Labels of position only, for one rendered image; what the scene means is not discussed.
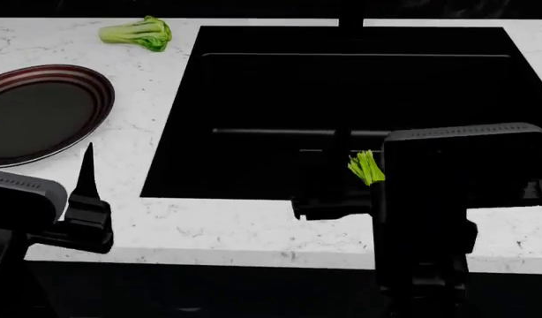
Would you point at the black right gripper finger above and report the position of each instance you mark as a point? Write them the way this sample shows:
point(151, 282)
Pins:
point(341, 165)

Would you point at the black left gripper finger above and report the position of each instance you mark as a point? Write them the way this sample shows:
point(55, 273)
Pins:
point(88, 179)

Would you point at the green leafy vegetable piece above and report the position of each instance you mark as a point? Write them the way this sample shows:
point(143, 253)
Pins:
point(366, 167)

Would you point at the dark red rimmed plate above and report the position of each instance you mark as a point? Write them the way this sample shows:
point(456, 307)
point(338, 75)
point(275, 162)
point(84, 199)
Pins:
point(37, 116)

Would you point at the black kitchen sink basin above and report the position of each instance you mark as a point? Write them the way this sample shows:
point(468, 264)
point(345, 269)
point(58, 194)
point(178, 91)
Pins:
point(271, 92)

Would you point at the black sink faucet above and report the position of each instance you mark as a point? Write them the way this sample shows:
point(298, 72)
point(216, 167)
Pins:
point(351, 20)

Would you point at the green broccoli floret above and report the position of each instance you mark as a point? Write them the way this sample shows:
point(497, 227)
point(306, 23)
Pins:
point(138, 34)

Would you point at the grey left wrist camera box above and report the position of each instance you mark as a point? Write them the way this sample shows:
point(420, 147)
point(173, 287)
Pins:
point(26, 193)

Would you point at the dark right wrist camera box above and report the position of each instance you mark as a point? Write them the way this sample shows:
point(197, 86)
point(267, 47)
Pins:
point(465, 165)

